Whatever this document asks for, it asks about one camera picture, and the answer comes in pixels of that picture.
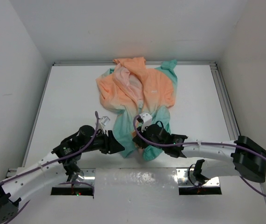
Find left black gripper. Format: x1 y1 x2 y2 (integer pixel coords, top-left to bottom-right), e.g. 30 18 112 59
80 129 124 154

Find purple cable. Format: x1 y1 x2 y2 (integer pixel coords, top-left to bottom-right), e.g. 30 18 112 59
0 111 101 220
132 114 266 200

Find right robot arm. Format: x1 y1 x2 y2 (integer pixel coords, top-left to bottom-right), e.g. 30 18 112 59
133 123 266 183

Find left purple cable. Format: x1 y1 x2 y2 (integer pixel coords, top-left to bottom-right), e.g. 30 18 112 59
0 111 101 220

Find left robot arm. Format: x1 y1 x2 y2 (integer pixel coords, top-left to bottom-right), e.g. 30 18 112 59
0 125 124 224

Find orange and teal jacket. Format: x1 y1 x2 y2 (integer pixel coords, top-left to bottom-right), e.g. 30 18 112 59
96 57 178 158

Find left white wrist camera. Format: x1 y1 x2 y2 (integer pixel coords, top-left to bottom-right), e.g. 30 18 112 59
99 116 110 133

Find aluminium frame rail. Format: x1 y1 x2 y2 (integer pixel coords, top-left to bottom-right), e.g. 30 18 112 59
47 62 239 142

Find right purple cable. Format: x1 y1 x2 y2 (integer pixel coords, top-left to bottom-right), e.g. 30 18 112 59
132 114 266 200

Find metal base plate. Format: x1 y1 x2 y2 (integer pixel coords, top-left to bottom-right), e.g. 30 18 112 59
51 167 221 188

